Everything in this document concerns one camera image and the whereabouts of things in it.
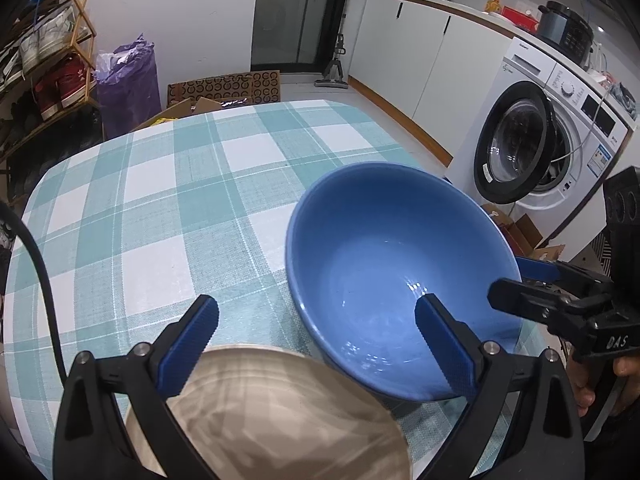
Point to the red box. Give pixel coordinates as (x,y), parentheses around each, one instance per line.
(521,20)

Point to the open cardboard box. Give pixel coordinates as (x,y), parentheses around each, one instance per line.
(183,109)

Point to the vacuum cleaner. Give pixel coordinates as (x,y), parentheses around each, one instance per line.
(333,75)

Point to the purple bag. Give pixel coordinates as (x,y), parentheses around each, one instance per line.
(127,86)

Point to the beige plate at bottom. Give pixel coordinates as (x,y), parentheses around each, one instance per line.
(255,412)

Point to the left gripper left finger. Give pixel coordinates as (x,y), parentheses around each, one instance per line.
(180,345)

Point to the black glass door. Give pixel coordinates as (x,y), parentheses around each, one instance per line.
(295,36)

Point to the blue ceramic bowl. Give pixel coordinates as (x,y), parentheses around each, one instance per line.
(364,243)

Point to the black rice cooker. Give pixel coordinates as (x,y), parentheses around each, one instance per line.
(565,30)

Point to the white kitchen cabinet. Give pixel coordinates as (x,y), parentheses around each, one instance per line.
(429,64)

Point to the white washing machine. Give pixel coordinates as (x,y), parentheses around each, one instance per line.
(540,144)

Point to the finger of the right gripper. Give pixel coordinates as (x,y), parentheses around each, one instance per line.
(532,303)
(541,271)

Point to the patterned cardboard box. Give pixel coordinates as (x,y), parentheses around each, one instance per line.
(250,88)

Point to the teal checked tablecloth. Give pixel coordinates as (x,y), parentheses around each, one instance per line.
(134,229)

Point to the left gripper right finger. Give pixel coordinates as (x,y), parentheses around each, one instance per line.
(454,346)

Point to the wooden shoe rack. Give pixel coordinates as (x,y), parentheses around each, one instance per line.
(47,66)

